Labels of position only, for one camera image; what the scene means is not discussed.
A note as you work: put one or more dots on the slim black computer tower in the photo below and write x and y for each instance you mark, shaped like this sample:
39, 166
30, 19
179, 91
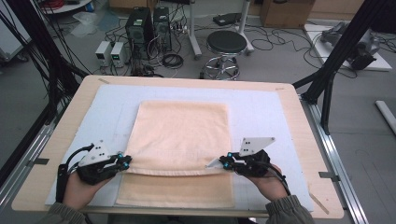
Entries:
162, 29

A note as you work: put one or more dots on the white power supply unit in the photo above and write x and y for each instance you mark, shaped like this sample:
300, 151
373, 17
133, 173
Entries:
118, 54
103, 53

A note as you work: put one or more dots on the round white table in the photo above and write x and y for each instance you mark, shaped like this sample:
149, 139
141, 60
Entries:
67, 6

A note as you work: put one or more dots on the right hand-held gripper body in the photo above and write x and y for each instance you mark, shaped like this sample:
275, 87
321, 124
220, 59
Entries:
255, 155

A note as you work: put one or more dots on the black round stool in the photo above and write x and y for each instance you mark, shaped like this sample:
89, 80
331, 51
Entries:
226, 42

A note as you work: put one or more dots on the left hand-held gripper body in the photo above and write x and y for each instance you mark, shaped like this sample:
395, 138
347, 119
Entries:
95, 158

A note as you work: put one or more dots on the large black computer tower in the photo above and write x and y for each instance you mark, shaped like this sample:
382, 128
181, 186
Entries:
139, 31

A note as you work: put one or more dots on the white pipe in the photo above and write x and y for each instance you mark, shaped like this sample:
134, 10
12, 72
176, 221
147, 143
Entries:
387, 116

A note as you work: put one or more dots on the white foam mat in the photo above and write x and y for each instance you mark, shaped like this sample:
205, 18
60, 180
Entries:
264, 118

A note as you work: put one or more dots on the cardboard box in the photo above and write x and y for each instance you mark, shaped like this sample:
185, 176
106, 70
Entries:
286, 14

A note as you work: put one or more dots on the flat black device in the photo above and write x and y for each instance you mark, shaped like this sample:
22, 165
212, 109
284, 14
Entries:
227, 19

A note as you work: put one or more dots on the person's right hand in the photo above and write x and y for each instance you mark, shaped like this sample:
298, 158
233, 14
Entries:
271, 186

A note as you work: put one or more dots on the aluminium rail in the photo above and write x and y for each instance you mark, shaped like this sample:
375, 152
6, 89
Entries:
28, 155
336, 161

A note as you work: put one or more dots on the cream terry towel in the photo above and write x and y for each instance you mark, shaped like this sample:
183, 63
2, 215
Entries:
180, 137

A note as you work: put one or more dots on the metal table clamp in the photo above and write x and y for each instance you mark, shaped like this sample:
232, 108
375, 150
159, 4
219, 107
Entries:
328, 176
39, 161

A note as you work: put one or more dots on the person's left hand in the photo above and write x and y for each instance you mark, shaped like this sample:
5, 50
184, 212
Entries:
79, 193

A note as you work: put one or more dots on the clear plastic bag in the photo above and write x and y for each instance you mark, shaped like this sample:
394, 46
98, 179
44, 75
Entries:
85, 23

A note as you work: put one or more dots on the white floor board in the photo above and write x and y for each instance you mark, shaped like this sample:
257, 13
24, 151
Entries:
317, 46

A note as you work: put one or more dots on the white table leg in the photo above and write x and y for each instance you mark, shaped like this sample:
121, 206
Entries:
244, 28
193, 31

